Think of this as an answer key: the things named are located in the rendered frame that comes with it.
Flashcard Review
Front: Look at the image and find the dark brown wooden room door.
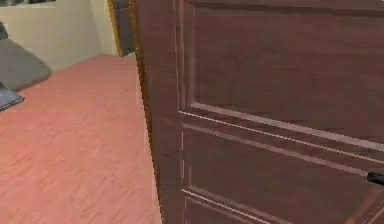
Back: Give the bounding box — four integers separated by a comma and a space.
128, 0, 384, 224

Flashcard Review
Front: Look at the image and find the black door handle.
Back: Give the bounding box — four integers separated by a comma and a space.
366, 171, 384, 187

